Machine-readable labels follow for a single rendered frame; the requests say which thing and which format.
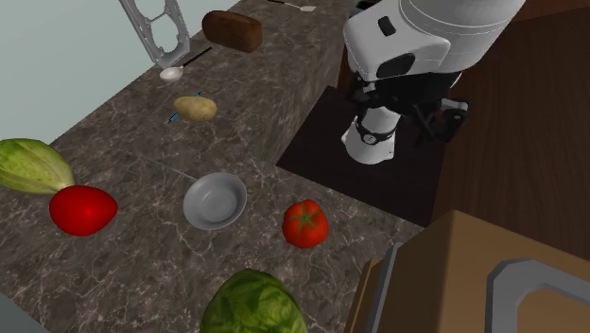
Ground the blue pen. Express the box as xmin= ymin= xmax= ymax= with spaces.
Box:
xmin=166 ymin=91 xmax=203 ymax=125

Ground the silver spoon with dark handle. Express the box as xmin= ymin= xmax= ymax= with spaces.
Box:
xmin=267 ymin=0 xmax=318 ymax=13

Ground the yellow-brown potato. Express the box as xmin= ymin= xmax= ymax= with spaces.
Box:
xmin=173 ymin=95 xmax=218 ymax=124

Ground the dark robot stand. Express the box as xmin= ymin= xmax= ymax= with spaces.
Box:
xmin=275 ymin=84 xmax=447 ymax=228

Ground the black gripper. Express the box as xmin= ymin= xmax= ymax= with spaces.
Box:
xmin=346 ymin=70 xmax=470 ymax=146

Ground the white spoon with black handle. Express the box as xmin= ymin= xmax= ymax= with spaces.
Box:
xmin=158 ymin=45 xmax=215 ymax=83

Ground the brown bread loaf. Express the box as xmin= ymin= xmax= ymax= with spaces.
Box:
xmin=201 ymin=9 xmax=264 ymax=54

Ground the red tomato with green stem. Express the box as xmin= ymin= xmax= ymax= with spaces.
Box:
xmin=281 ymin=198 xmax=330 ymax=250

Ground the grey metal frame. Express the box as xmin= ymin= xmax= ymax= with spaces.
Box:
xmin=118 ymin=0 xmax=192 ymax=70

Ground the grey bowl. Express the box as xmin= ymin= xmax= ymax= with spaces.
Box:
xmin=182 ymin=171 xmax=249 ymax=231

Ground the green striped squash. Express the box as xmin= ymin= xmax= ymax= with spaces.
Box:
xmin=0 ymin=137 xmax=77 ymax=195

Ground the smooth red fruit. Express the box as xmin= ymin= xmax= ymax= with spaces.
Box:
xmin=48 ymin=184 xmax=119 ymax=237

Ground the green lettuce head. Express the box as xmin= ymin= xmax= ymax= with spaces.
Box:
xmin=198 ymin=268 xmax=309 ymax=333

